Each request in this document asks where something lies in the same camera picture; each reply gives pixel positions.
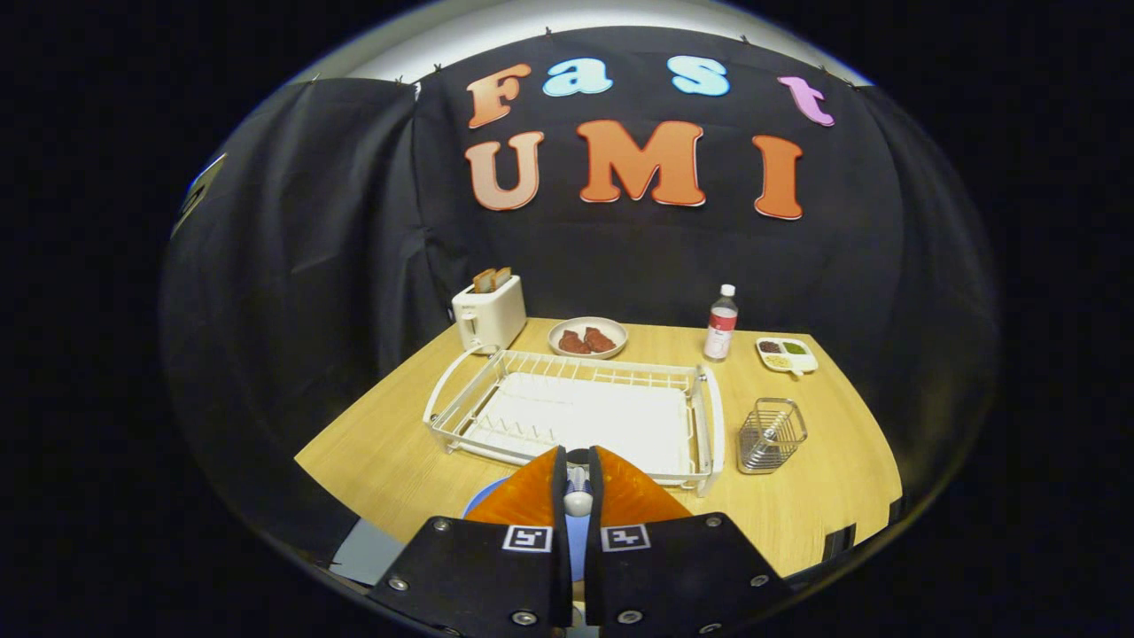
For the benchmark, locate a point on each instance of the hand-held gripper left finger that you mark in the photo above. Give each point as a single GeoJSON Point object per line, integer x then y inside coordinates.
{"type": "Point", "coordinates": [561, 496]}

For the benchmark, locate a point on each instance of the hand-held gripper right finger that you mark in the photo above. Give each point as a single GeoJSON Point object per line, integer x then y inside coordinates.
{"type": "Point", "coordinates": [594, 496]}

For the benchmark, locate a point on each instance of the blue plate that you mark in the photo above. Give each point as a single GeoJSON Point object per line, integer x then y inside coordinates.
{"type": "Point", "coordinates": [578, 549]}

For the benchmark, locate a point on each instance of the white divided dish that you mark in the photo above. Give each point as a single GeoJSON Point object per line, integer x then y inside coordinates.
{"type": "Point", "coordinates": [808, 361]}

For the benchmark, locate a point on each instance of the white drip tray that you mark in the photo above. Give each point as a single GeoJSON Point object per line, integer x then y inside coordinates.
{"type": "Point", "coordinates": [602, 416]}

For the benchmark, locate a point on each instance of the red meat piece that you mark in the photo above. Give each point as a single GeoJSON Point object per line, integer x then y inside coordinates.
{"type": "Point", "coordinates": [601, 340]}
{"type": "Point", "coordinates": [573, 343]}

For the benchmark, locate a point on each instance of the beige bowl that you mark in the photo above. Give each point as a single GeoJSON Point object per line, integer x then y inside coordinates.
{"type": "Point", "coordinates": [611, 328]}

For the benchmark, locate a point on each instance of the white toaster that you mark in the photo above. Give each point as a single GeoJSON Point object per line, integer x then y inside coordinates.
{"type": "Point", "coordinates": [492, 315]}

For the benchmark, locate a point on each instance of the clear bottle with red label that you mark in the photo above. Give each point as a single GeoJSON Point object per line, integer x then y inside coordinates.
{"type": "Point", "coordinates": [721, 328]}

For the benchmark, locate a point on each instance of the brown toast slice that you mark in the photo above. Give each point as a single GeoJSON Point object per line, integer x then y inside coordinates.
{"type": "Point", "coordinates": [484, 282]}
{"type": "Point", "coordinates": [503, 276]}

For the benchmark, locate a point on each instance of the pile of pale yellow beans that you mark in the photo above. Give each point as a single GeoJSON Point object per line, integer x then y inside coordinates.
{"type": "Point", "coordinates": [778, 361]}

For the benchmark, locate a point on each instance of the pile of green beans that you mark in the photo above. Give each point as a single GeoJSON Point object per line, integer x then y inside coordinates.
{"type": "Point", "coordinates": [795, 348]}

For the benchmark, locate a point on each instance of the black backdrop cloth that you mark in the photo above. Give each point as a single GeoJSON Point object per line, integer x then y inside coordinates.
{"type": "Point", "coordinates": [354, 266]}

